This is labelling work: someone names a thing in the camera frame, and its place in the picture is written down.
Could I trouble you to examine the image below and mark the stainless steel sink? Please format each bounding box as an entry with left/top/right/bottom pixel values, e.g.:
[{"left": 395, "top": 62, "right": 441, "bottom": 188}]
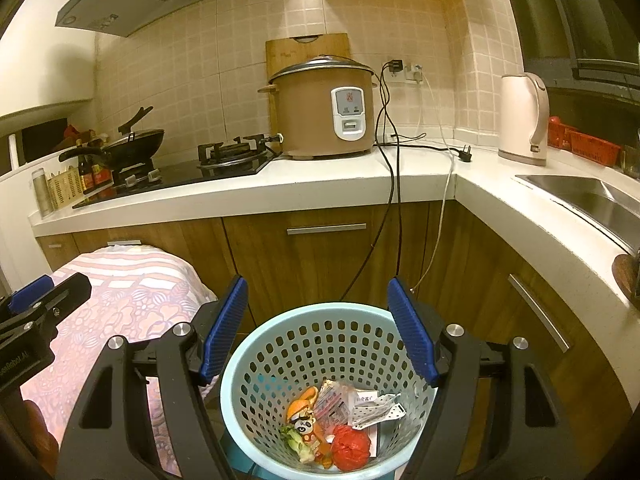
[{"left": 515, "top": 174, "right": 640, "bottom": 256}]

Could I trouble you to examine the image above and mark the colourful cartoon snack wrapper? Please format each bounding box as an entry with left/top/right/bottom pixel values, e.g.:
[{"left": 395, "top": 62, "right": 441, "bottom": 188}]
[{"left": 292, "top": 412, "right": 326, "bottom": 453}]

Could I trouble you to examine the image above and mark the brown rice cooker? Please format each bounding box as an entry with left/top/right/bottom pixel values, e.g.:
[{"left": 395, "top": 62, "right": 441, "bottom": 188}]
[{"left": 257, "top": 55, "right": 379, "bottom": 161}]

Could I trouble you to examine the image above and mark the light blue perforated basket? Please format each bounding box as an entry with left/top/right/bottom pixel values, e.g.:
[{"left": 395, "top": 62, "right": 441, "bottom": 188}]
[{"left": 220, "top": 302, "right": 441, "bottom": 478}]

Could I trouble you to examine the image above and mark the orange peel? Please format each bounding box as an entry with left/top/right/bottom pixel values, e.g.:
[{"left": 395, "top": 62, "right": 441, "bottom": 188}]
[{"left": 286, "top": 386, "right": 321, "bottom": 421}]

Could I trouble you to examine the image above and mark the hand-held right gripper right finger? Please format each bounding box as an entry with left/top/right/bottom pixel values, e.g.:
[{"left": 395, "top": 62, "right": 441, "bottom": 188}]
[{"left": 387, "top": 276, "right": 583, "bottom": 480}]

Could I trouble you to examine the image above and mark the brown wooden board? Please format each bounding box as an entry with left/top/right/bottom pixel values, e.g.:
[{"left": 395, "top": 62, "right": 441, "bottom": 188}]
[{"left": 612, "top": 254, "right": 640, "bottom": 303}]

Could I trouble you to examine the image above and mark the red plastic bag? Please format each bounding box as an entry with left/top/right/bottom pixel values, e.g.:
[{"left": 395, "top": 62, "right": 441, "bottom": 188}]
[{"left": 331, "top": 425, "right": 373, "bottom": 472}]

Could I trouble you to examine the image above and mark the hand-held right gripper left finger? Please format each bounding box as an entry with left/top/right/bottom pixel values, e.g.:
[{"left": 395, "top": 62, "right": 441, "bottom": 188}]
[{"left": 59, "top": 275, "right": 249, "bottom": 480}]

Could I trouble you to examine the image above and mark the beige slotted basket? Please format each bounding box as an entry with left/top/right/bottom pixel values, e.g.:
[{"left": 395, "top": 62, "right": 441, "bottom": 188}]
[{"left": 46, "top": 169, "right": 85, "bottom": 211}]

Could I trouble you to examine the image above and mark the black charger cable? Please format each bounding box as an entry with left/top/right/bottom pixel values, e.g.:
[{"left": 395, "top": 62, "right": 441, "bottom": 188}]
[{"left": 337, "top": 67, "right": 406, "bottom": 303}]

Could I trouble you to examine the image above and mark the white cable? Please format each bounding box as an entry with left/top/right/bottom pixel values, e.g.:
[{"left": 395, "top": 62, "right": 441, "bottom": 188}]
[{"left": 410, "top": 77, "right": 457, "bottom": 293}]

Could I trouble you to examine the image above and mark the wooden cutting board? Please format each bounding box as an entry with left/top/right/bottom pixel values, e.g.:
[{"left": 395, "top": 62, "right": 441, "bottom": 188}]
[{"left": 265, "top": 32, "right": 351, "bottom": 133}]

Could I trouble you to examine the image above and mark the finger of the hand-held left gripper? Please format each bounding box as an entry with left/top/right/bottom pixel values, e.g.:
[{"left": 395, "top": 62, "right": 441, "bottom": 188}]
[
  {"left": 0, "top": 273, "right": 93, "bottom": 346},
  {"left": 0, "top": 275, "right": 55, "bottom": 318}
]

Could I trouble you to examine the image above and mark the dark window frame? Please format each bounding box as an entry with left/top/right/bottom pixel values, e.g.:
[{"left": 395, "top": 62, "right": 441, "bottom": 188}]
[{"left": 495, "top": 0, "right": 640, "bottom": 96}]

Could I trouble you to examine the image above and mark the pink patterned tablecloth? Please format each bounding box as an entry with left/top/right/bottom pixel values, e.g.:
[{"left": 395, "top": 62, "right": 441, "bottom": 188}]
[{"left": 20, "top": 245, "right": 221, "bottom": 478}]

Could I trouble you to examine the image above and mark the person's left hand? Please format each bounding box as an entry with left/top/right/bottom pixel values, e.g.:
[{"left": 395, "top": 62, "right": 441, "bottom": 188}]
[{"left": 22, "top": 401, "right": 59, "bottom": 478}]

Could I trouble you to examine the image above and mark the black power cord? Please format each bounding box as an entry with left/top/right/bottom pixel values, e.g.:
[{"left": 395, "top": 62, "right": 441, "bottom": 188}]
[{"left": 375, "top": 132, "right": 473, "bottom": 163}]

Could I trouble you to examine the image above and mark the white plastic wrapper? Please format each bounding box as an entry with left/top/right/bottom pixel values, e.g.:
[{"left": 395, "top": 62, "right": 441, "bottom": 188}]
[{"left": 350, "top": 394, "right": 407, "bottom": 431}]

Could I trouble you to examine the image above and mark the pink printed wrapper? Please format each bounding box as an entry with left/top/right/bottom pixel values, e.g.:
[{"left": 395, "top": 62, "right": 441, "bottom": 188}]
[{"left": 316, "top": 379, "right": 358, "bottom": 433}]

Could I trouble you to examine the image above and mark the blue plastic stool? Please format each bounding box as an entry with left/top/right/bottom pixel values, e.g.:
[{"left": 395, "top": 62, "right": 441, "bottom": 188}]
[{"left": 220, "top": 430, "right": 266, "bottom": 480}]

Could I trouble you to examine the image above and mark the clear drinking glass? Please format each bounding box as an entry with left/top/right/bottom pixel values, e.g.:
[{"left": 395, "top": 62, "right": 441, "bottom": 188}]
[{"left": 621, "top": 144, "right": 640, "bottom": 180}]

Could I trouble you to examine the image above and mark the cream electric kettle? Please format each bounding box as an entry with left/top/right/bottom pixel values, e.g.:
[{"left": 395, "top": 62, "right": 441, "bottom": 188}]
[{"left": 497, "top": 72, "right": 551, "bottom": 167}]

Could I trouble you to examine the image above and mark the black wok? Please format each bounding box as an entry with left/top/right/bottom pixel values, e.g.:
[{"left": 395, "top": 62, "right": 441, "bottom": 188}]
[{"left": 59, "top": 106, "right": 166, "bottom": 171}]

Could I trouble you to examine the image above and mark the wooden base cabinet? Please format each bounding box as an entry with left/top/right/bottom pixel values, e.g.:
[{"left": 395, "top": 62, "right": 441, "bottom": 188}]
[{"left": 35, "top": 200, "right": 633, "bottom": 480}]

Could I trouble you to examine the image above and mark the white kitchen countertop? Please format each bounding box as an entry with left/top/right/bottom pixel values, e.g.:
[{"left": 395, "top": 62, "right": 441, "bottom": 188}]
[{"left": 30, "top": 140, "right": 640, "bottom": 341}]

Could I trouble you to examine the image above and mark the red plastic basket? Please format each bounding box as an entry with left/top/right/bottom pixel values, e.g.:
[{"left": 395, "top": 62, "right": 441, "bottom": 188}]
[
  {"left": 547, "top": 116, "right": 583, "bottom": 148},
  {"left": 567, "top": 130, "right": 623, "bottom": 166}
]

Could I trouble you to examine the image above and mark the black gas stove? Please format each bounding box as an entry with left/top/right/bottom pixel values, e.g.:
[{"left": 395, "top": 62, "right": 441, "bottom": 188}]
[{"left": 71, "top": 132, "right": 283, "bottom": 210}]

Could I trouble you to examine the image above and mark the steel tumbler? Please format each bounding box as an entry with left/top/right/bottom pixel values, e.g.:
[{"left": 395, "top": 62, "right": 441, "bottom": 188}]
[{"left": 31, "top": 167, "right": 55, "bottom": 218}]

